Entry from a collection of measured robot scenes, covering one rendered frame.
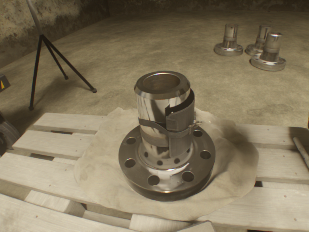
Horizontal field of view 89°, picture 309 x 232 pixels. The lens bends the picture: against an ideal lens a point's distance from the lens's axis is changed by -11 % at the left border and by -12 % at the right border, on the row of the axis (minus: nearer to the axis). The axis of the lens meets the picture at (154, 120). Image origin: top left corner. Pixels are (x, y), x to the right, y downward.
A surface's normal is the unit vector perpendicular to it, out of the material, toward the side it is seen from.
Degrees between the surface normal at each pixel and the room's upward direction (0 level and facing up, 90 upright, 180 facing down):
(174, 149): 90
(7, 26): 90
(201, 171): 0
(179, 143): 90
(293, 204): 0
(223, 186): 52
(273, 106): 0
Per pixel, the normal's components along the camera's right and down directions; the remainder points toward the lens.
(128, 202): -0.42, -0.03
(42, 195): -0.09, -0.77
